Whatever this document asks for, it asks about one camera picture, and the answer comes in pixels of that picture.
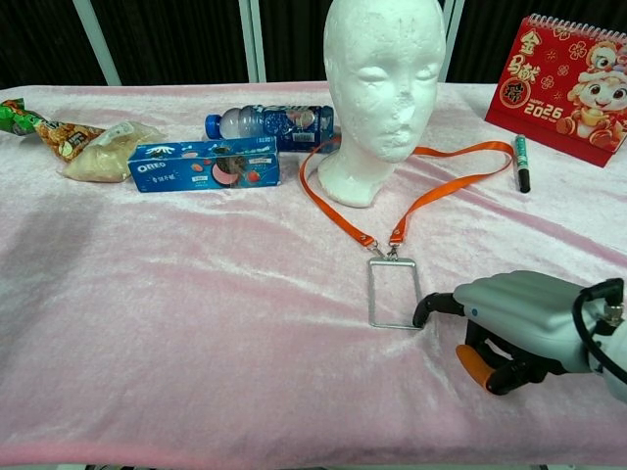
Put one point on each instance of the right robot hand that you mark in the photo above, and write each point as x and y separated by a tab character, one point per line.
519	313

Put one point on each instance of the silver badge holder frame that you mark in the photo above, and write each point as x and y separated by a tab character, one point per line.
371	294

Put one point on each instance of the white foam mannequin head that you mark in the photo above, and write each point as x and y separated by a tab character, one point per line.
382	98

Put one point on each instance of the green black marker pen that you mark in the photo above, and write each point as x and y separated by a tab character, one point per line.
520	161

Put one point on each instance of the red 2026 desk calendar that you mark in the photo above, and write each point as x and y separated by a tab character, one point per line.
539	88

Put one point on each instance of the blue drink bottle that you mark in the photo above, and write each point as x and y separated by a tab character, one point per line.
294	127

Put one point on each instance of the pink velvet tablecloth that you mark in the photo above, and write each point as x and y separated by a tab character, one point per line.
147	318

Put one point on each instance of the blue Oreo cookie box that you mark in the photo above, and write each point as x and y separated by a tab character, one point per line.
171	171

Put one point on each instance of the black pleated curtain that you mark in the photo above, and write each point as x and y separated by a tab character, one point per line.
171	39

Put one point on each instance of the clear bag of pale snacks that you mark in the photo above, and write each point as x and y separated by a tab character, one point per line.
103	159

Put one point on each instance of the green orange snack bag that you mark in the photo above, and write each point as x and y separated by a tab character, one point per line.
63	137

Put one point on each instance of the white frame post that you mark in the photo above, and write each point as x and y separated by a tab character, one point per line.
95	39
255	39
453	39

